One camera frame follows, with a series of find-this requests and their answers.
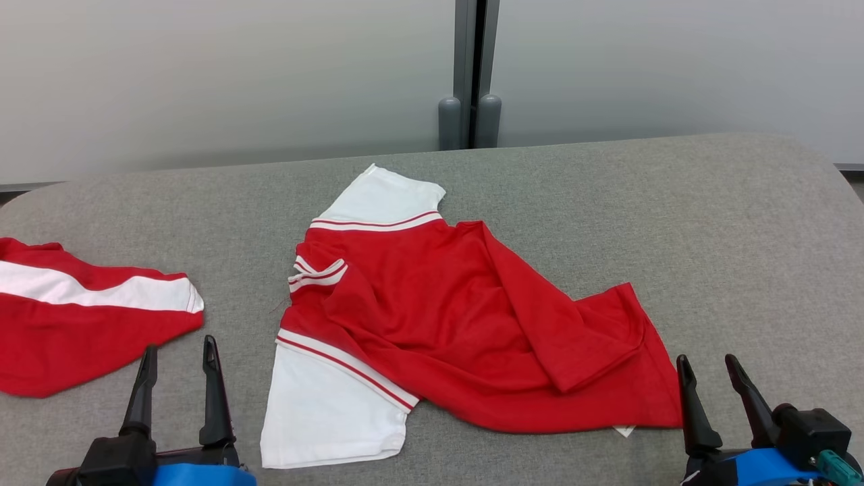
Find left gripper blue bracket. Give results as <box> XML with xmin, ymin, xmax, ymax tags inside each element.
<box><xmin>46</xmin><ymin>335</ymin><xmax>258</xmax><ymax>486</ymax></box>

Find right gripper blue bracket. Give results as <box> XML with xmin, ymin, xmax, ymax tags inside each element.
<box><xmin>676</xmin><ymin>353</ymin><xmax>824</xmax><ymax>486</ymax></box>

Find red white-striped shorts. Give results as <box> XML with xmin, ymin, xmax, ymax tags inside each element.
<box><xmin>0</xmin><ymin>237</ymin><xmax>205</xmax><ymax>398</ymax></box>

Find red white-sleeved jersey shirt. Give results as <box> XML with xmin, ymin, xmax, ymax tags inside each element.
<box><xmin>260</xmin><ymin>163</ymin><xmax>684</xmax><ymax>470</ymax></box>

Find right arm teal-plug black cable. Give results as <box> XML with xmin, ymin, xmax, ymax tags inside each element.
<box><xmin>815</xmin><ymin>450</ymin><xmax>863</xmax><ymax>486</ymax></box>

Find grey partition post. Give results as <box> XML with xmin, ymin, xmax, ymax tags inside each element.
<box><xmin>437</xmin><ymin>0</ymin><xmax>504</xmax><ymax>151</ymax></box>

